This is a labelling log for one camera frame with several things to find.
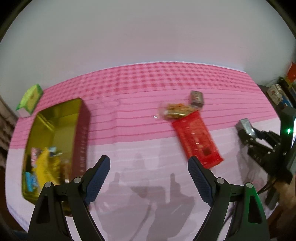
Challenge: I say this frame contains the yellow snack packet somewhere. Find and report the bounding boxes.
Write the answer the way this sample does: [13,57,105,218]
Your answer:
[33,148,61,188]

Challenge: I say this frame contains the green tissue box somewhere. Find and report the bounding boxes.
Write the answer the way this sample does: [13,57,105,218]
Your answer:
[16,84,43,118]

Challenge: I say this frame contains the pink checkered tablecloth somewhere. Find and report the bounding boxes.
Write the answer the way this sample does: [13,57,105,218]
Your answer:
[5,61,285,241]

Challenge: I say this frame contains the small blue candy packet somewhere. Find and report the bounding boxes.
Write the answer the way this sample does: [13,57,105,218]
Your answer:
[25,172,39,192]

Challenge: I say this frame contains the grey sesame snack packet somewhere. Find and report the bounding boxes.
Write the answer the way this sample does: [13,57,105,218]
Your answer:
[235,118,256,138]

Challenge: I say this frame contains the gold and maroon toffee tin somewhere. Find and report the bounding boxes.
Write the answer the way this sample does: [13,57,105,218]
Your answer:
[22,98,90,204]

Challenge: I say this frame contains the clear bag fried snacks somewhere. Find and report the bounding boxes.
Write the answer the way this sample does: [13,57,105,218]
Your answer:
[158,103,197,120]

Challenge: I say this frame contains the small brown candy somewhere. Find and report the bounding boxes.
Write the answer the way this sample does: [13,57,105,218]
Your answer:
[190,91,204,109]

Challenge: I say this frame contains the pink patterned snack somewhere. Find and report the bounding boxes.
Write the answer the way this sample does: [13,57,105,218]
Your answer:
[31,148,41,167]

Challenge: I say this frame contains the beige patterned curtain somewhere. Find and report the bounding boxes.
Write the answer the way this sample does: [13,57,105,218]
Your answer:
[0,94,19,170]

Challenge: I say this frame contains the cluttered side shelf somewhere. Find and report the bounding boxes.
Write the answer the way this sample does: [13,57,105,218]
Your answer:
[258,62,295,114]

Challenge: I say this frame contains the red snack packet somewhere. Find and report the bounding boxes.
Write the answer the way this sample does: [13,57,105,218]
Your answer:
[172,110,223,169]

